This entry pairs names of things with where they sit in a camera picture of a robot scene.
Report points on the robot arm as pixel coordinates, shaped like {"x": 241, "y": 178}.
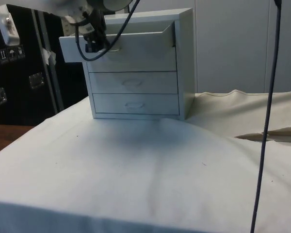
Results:
{"x": 63, "y": 6}

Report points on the black cabinet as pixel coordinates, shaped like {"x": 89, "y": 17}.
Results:
{"x": 26, "y": 80}

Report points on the pale grey locker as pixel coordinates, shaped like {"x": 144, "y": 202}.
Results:
{"x": 232, "y": 48}

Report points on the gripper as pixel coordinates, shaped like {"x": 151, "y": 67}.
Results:
{"x": 96, "y": 24}

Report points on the white chest of drawers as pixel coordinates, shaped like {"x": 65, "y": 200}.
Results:
{"x": 145, "y": 82}

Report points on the white drawer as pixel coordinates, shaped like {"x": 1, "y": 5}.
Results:
{"x": 140, "y": 46}

